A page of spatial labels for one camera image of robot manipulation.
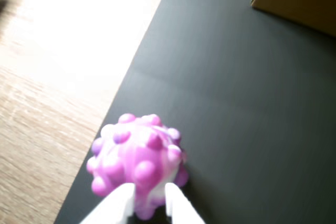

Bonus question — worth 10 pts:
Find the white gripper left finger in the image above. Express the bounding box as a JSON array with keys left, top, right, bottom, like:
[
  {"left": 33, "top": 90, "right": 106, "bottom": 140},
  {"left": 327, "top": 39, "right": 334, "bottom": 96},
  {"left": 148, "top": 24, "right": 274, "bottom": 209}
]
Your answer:
[{"left": 78, "top": 183, "right": 135, "bottom": 224}]

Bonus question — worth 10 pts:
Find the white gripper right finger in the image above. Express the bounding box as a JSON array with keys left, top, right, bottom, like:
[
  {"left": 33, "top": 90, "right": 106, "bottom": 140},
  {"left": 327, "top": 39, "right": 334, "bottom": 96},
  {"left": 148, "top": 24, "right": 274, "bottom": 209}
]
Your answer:
[{"left": 165, "top": 183, "right": 205, "bottom": 224}]

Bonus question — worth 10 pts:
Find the pink purple knobbly ball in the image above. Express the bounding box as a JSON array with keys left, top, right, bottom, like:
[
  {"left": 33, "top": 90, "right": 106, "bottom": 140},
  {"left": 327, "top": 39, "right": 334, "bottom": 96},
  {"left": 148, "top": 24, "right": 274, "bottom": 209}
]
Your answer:
[{"left": 86, "top": 113, "right": 189, "bottom": 221}]

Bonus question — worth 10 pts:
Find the dark grey table mat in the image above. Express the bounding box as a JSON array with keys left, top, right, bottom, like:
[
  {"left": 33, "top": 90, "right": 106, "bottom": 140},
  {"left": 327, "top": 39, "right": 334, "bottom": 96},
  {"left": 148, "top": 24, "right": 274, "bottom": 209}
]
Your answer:
[{"left": 54, "top": 0, "right": 336, "bottom": 224}]

